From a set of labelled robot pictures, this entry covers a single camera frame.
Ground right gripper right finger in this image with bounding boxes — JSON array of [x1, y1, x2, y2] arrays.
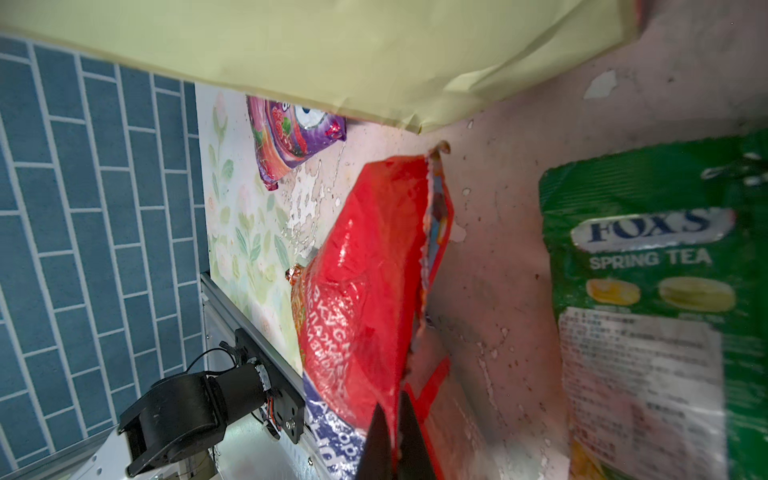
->
[[397, 406, 437, 480]]

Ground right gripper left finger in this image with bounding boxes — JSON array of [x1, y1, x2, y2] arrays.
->
[[355, 404, 393, 480]]

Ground red snack packet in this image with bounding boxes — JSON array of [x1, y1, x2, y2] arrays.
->
[[286, 142, 454, 479]]

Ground small green snack packet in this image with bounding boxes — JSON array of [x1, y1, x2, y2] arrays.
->
[[539, 131, 767, 479]]

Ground purple Fox's candy packet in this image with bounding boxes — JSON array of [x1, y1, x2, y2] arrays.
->
[[246, 96, 347, 191]]

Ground floral paper gift bag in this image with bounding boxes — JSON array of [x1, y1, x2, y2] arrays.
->
[[1, 1, 642, 133]]

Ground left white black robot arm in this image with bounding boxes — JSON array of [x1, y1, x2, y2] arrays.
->
[[117, 364, 267, 478]]

